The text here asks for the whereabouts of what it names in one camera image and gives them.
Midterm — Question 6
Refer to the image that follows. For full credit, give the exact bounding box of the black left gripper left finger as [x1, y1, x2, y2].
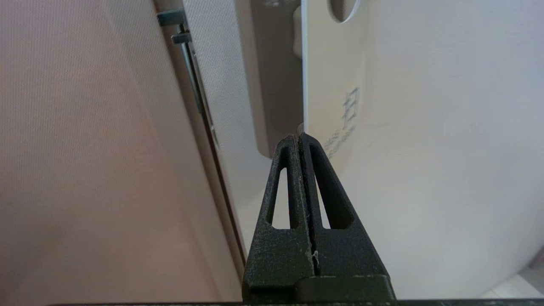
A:
[242, 135, 316, 302]

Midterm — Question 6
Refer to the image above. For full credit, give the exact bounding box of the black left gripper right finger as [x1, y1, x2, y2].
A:
[294, 133, 397, 302]

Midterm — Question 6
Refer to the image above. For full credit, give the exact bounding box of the white door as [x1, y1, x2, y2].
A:
[182, 0, 544, 299]

